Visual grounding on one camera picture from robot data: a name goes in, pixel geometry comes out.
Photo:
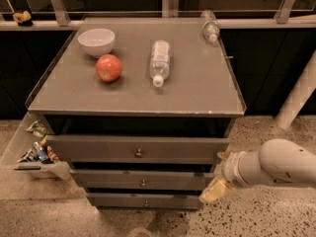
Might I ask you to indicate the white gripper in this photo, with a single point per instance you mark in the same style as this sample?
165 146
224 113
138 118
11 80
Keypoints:
229 168

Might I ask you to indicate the grey top drawer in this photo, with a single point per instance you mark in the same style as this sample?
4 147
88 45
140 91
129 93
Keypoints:
136 149

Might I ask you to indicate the grey drawer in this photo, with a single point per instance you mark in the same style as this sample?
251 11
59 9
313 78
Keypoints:
149 201
136 149
150 180

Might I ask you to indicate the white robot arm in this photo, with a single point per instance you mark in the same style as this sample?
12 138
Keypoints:
278 162

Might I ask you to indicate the grey drawer cabinet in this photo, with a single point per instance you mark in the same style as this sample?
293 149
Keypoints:
200 97

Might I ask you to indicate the grey bottom drawer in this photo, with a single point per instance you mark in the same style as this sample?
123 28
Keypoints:
149 201

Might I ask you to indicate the grey middle drawer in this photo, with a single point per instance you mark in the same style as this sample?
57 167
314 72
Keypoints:
150 180

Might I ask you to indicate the clear water bottle centre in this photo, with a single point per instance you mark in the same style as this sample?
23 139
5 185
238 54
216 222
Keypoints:
159 62

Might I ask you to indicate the clear water bottle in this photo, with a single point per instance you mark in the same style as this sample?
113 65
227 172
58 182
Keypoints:
159 62
210 27

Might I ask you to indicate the clear water bottle rear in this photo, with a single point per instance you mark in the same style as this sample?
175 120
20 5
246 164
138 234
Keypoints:
210 27

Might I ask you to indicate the red apple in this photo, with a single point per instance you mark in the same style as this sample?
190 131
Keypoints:
108 68

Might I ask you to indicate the white ceramic bowl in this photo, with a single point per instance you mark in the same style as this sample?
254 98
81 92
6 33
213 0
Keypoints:
97 42

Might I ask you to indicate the brown snack packet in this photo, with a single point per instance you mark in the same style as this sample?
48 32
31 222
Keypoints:
43 142

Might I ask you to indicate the blue foil snack packet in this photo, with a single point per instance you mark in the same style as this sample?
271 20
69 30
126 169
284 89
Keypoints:
41 154

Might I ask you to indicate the green snack packet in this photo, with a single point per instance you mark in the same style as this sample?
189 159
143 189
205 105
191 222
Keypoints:
37 128

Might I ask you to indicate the clear plastic side bin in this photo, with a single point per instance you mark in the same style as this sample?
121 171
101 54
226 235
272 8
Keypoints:
21 142

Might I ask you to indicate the metal window railing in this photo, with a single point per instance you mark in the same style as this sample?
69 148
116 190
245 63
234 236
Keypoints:
230 14

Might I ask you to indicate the yellow black object on ledge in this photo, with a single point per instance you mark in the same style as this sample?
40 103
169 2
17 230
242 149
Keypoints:
23 18

